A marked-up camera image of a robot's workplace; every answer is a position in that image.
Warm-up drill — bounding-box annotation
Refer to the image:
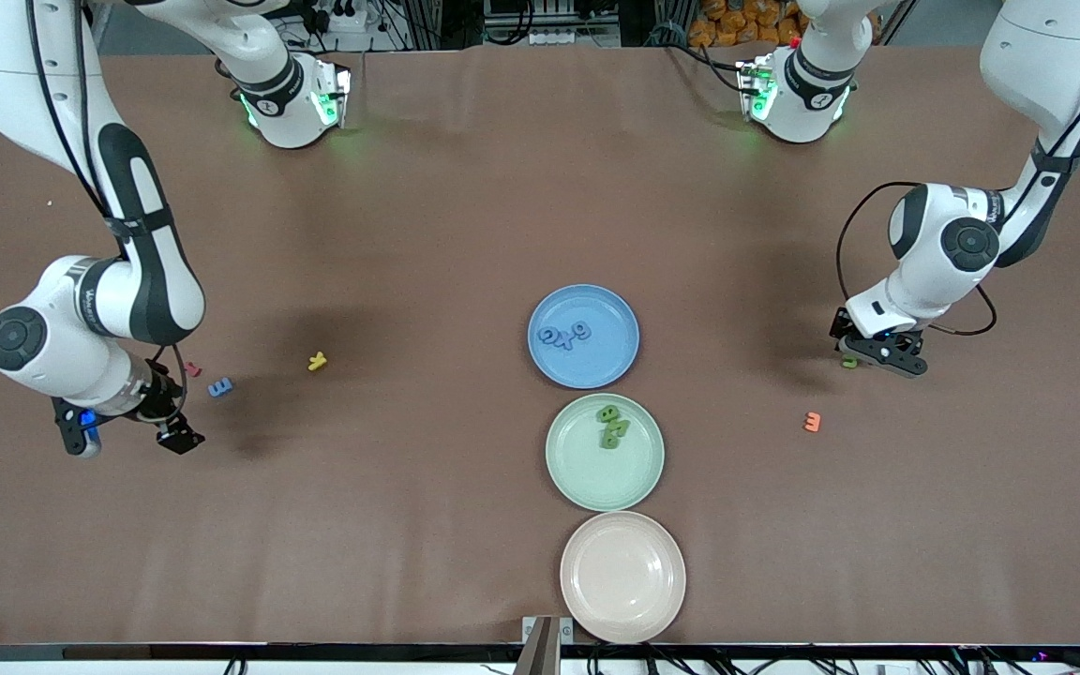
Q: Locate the blue plate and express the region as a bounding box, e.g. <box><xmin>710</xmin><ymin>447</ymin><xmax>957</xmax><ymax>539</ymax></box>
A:
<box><xmin>527</xmin><ymin>284</ymin><xmax>641</xmax><ymax>390</ymax></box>

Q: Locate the white power strip with plugs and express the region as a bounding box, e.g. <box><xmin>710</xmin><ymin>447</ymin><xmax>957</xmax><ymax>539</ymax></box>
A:
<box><xmin>301</xmin><ymin>0</ymin><xmax>369</xmax><ymax>35</ymax></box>

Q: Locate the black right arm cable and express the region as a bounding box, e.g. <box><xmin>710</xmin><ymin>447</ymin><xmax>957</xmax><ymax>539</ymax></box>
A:
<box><xmin>24</xmin><ymin>0</ymin><xmax>189</xmax><ymax>423</ymax></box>

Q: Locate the green plate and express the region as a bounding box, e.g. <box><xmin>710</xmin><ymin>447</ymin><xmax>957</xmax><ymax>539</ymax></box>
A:
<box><xmin>545</xmin><ymin>393</ymin><xmax>666</xmax><ymax>513</ymax></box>

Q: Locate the beige pink plate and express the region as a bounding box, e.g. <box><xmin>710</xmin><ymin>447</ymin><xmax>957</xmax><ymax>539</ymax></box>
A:
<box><xmin>559</xmin><ymin>510</ymin><xmax>688</xmax><ymax>645</ymax></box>

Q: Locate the orange mesh bag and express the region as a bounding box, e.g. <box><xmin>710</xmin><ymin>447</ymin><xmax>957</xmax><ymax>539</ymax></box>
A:
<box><xmin>688</xmin><ymin>0</ymin><xmax>808</xmax><ymax>48</ymax></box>

